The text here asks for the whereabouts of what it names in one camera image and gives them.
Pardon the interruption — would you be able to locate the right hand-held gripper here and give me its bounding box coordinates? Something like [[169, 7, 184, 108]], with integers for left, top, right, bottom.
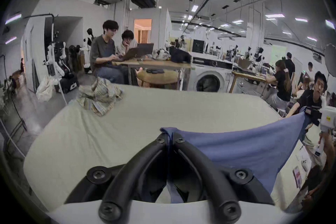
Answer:
[[304, 91, 336, 158]]

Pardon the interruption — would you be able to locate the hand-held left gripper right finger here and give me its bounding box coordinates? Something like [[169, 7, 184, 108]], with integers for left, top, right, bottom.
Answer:
[[171, 133, 275, 223]]

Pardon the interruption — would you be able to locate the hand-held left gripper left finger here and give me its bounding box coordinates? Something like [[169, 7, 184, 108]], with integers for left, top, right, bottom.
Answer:
[[64, 133, 169, 223]]

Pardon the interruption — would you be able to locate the blue garment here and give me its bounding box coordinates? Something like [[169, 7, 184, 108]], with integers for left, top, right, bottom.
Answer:
[[160, 112, 308, 204]]

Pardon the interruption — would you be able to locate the person's right forearm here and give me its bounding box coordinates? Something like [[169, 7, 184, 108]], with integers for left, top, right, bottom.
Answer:
[[306, 161, 336, 201]]

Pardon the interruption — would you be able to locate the person's right hand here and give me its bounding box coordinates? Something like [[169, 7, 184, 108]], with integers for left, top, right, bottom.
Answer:
[[319, 130, 336, 166]]

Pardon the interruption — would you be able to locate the round studio lamp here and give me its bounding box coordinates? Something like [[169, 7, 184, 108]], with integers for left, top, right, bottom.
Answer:
[[324, 43, 336, 77]]

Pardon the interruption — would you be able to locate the bed with pale sheet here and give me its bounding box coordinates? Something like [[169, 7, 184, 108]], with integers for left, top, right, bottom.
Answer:
[[23, 83, 313, 213]]

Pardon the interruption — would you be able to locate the small printed card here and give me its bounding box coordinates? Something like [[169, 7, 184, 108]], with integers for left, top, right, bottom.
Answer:
[[292, 165, 304, 190]]

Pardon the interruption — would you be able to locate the wooden table with clutter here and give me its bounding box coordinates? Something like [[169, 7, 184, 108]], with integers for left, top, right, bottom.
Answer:
[[229, 46, 277, 95]]

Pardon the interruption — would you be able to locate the crumpled striped cloth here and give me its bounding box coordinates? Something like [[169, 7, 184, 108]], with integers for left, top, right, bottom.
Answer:
[[77, 77, 124, 116]]

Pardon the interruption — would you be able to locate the white washing machine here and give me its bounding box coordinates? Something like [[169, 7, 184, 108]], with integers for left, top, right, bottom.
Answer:
[[190, 52, 233, 93]]

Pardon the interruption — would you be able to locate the round wooden low table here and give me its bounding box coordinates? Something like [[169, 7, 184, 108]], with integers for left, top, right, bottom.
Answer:
[[137, 70, 179, 90]]

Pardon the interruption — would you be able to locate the white crumpled bag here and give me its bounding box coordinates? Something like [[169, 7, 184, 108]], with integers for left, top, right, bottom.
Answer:
[[36, 75, 61, 102]]

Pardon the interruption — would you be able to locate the wooden table with laptops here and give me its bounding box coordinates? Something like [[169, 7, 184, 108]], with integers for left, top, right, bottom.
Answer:
[[112, 43, 193, 91]]

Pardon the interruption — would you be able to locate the black tripod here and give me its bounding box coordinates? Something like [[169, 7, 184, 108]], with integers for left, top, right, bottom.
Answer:
[[0, 54, 28, 132]]

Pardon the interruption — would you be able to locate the white robot on stand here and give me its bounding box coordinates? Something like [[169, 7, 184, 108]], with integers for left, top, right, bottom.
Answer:
[[44, 14, 80, 94]]

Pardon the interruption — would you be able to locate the black and white humanoid robot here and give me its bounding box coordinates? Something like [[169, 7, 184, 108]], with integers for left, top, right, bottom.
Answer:
[[83, 28, 95, 74]]

